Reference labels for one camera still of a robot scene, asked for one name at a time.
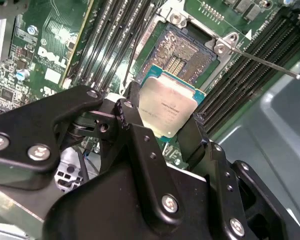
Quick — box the thin metal locking lever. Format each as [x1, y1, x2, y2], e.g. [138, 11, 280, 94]
[227, 46, 300, 80]
[121, 14, 145, 88]

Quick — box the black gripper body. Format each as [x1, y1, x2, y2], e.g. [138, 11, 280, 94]
[41, 159, 225, 240]

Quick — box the silver topped CPU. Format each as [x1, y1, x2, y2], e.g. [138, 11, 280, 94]
[137, 63, 207, 143]

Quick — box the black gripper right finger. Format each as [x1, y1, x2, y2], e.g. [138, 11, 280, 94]
[178, 112, 300, 240]

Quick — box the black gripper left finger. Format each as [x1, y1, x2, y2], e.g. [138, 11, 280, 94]
[0, 81, 187, 227]

